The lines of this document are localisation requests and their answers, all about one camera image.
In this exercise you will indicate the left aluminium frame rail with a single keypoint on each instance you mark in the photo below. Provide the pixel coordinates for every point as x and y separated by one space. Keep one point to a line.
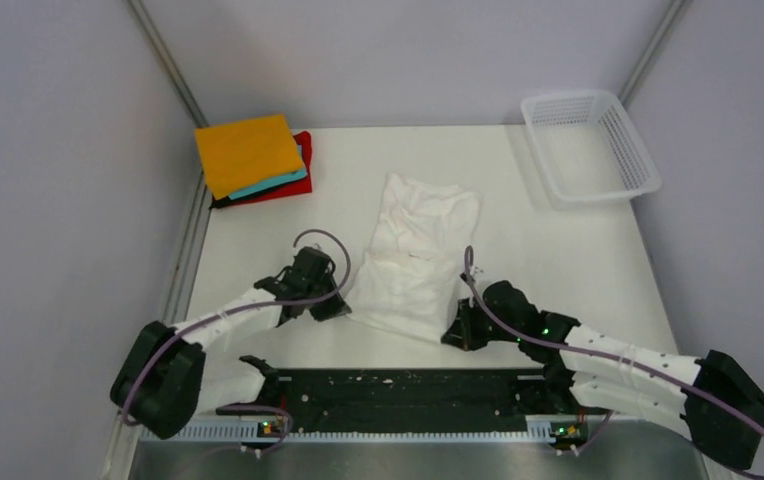
175 303

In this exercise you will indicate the left corner metal post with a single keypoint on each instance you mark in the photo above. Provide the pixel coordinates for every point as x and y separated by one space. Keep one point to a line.
166 61

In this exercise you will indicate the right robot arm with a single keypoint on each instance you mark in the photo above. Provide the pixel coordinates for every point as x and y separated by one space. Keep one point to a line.
712 401

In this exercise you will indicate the black folded t shirt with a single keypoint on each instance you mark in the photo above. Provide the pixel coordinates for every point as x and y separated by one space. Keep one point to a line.
219 203

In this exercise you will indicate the corner metal post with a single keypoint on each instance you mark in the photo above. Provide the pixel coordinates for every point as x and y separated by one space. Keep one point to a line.
676 9
166 61

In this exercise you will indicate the white plastic basket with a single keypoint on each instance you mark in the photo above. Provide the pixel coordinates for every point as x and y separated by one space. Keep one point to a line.
587 150

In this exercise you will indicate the orange folded t shirt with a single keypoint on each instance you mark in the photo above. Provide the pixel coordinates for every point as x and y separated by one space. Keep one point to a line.
243 153

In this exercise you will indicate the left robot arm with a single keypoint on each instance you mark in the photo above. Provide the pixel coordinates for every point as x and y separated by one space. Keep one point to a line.
173 373

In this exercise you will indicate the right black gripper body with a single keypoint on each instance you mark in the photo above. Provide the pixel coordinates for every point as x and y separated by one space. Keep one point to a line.
477 329

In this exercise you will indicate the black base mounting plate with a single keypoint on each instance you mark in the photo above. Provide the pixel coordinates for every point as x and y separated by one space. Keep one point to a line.
394 401

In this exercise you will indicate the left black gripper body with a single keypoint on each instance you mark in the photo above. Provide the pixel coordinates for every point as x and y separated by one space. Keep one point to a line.
326 287

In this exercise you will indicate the red folded t shirt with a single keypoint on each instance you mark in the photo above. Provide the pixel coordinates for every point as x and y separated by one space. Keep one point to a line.
305 139

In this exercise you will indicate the white slotted cable duct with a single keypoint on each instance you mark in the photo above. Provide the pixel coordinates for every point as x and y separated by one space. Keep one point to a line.
216 431

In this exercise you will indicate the white t shirt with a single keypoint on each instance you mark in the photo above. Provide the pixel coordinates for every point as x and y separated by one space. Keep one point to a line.
407 282

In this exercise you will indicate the right corner metal post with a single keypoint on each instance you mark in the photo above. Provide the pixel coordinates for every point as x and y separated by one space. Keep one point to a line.
676 9

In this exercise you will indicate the teal folded t shirt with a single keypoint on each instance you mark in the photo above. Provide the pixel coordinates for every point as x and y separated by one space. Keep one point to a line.
294 183

